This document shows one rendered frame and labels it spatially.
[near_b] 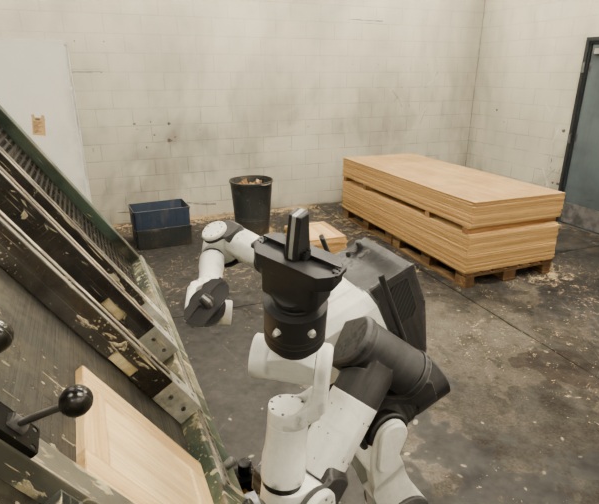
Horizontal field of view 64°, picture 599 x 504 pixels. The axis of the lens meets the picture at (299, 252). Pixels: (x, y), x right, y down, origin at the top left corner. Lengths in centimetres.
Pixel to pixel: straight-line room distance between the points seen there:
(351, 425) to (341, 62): 628
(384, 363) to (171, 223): 468
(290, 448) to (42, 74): 435
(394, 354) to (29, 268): 79
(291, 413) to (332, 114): 627
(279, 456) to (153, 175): 571
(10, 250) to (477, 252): 383
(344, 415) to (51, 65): 431
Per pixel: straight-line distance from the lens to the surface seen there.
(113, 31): 623
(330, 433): 87
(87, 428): 95
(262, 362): 72
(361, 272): 107
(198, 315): 110
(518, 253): 480
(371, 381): 87
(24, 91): 485
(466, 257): 441
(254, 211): 549
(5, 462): 73
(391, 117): 733
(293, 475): 82
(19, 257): 120
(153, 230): 540
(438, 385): 134
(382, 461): 132
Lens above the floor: 180
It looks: 20 degrees down
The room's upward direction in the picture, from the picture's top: straight up
